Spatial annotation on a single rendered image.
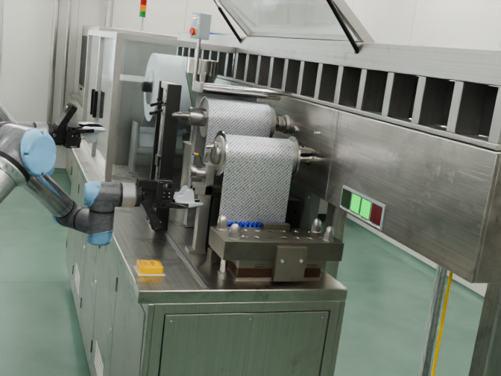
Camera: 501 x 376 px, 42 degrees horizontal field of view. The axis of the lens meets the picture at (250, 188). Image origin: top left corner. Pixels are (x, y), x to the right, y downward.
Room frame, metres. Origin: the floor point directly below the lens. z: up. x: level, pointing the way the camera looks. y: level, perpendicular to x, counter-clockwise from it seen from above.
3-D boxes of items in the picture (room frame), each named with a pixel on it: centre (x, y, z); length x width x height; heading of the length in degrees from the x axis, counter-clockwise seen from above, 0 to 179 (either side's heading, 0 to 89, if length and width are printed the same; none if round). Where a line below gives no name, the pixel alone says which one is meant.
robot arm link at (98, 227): (1.94, 0.46, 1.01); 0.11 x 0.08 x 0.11; 59
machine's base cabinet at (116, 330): (3.02, 0.40, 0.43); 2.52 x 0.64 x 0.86; 21
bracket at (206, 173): (2.14, 0.16, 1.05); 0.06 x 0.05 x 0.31; 111
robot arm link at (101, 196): (1.93, 0.44, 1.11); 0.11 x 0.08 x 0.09; 111
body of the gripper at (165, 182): (1.98, 0.29, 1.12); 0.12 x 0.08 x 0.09; 111
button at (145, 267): (1.89, 0.27, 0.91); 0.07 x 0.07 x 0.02; 21
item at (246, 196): (2.11, -0.02, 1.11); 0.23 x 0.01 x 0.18; 111
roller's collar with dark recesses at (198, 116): (2.35, 0.22, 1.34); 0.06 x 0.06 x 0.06; 21
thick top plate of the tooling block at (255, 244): (2.01, -0.10, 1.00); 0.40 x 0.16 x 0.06; 111
